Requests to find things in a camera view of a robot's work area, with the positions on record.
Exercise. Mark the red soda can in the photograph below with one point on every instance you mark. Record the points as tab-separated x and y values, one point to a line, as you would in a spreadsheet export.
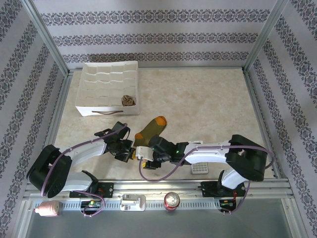
172	199

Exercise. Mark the small circuit board with leds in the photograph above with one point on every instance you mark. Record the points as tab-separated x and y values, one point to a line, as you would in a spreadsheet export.
226	203
91	203

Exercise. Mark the aluminium frame post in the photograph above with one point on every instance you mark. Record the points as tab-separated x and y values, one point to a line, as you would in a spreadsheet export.
267	37
48	37

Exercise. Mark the white plastic clamp bracket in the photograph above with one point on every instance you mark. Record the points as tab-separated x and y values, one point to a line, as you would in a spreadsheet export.
132	202

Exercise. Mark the aluminium frame side rail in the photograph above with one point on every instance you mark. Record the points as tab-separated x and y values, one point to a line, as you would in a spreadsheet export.
61	99
255	99

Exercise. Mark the pink plastic bottle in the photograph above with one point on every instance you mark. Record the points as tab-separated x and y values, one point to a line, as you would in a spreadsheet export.
48	208

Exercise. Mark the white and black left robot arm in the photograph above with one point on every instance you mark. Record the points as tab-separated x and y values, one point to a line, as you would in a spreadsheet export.
86	151

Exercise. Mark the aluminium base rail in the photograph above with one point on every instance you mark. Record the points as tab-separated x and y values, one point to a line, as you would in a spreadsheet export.
161	184

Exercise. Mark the white fabric divided organizer box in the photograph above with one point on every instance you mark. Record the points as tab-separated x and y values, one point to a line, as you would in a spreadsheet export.
99	86

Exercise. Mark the white calculator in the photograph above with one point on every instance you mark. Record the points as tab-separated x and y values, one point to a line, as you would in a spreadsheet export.
199	168

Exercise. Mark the green striped sock orange toe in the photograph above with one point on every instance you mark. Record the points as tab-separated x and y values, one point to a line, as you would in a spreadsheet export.
148	130

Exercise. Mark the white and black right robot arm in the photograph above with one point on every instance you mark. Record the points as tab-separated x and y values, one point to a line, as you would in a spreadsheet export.
208	156

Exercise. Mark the brown argyle sock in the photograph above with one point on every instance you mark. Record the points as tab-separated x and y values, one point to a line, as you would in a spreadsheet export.
128	100

